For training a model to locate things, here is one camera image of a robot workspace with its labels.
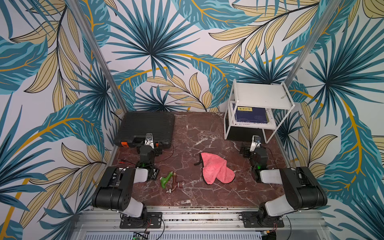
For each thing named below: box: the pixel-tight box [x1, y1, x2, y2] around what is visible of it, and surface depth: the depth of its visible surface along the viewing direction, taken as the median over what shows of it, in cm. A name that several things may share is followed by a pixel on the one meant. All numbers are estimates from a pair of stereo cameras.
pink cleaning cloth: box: [200, 152, 235, 185], surface depth 89 cm
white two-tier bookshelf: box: [223, 79, 296, 144], surface depth 92 cm
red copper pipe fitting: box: [172, 172, 177, 191], surface depth 87 cm
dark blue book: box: [235, 106, 268, 123], surface depth 94 cm
